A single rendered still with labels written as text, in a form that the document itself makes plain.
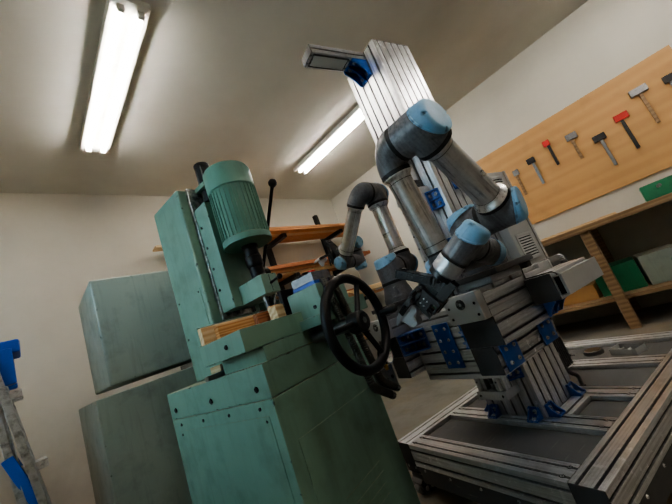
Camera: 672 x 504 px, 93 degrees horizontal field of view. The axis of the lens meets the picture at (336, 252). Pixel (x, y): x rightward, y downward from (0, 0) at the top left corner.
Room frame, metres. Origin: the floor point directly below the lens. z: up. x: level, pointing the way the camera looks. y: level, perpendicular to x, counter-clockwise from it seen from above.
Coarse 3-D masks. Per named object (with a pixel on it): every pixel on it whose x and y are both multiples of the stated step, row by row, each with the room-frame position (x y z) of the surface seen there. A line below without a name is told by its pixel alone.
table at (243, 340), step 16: (352, 304) 1.07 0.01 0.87; (272, 320) 0.92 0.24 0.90; (288, 320) 0.96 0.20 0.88; (304, 320) 0.98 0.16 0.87; (320, 320) 0.95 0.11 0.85; (224, 336) 0.87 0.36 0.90; (240, 336) 0.83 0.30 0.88; (256, 336) 0.86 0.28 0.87; (272, 336) 0.90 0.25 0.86; (288, 336) 0.95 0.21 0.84; (208, 352) 0.92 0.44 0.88; (224, 352) 0.88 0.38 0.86; (240, 352) 0.84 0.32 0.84
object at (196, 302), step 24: (168, 216) 1.20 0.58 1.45; (168, 240) 1.23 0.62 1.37; (192, 240) 1.15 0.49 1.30; (168, 264) 1.25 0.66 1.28; (192, 264) 1.16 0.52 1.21; (192, 288) 1.18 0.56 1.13; (192, 312) 1.20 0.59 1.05; (216, 312) 1.16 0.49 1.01; (192, 336) 1.23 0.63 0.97; (192, 360) 1.26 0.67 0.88
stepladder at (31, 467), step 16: (0, 352) 1.03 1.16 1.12; (16, 352) 1.08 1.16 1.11; (0, 368) 1.03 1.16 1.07; (0, 384) 1.02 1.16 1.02; (16, 384) 1.15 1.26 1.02; (0, 400) 1.01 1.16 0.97; (16, 400) 1.13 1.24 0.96; (0, 416) 1.02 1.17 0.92; (16, 416) 1.04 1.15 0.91; (0, 432) 1.01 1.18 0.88; (16, 432) 1.03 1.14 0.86; (16, 464) 1.03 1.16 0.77; (32, 464) 1.04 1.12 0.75; (48, 464) 1.09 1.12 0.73; (16, 480) 1.02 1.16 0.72; (32, 480) 1.04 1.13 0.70; (16, 496) 1.02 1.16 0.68; (32, 496) 1.04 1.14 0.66; (48, 496) 1.10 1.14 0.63
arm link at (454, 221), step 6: (462, 210) 1.11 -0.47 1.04; (468, 210) 1.11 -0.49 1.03; (474, 210) 1.09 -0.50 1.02; (450, 216) 1.14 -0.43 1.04; (456, 216) 1.12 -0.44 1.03; (462, 216) 1.12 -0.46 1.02; (468, 216) 1.10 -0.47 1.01; (474, 216) 1.09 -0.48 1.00; (450, 222) 1.15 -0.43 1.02; (456, 222) 1.13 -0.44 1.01; (462, 222) 1.12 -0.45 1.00; (450, 228) 1.16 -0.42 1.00; (456, 228) 1.14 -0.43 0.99; (492, 234) 1.12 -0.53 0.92
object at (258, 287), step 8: (256, 280) 1.09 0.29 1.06; (264, 280) 1.08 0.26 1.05; (240, 288) 1.14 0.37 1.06; (248, 288) 1.12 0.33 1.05; (256, 288) 1.09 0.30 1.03; (264, 288) 1.07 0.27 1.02; (272, 288) 1.10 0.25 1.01; (248, 296) 1.12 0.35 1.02; (256, 296) 1.10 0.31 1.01; (264, 296) 1.12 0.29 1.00
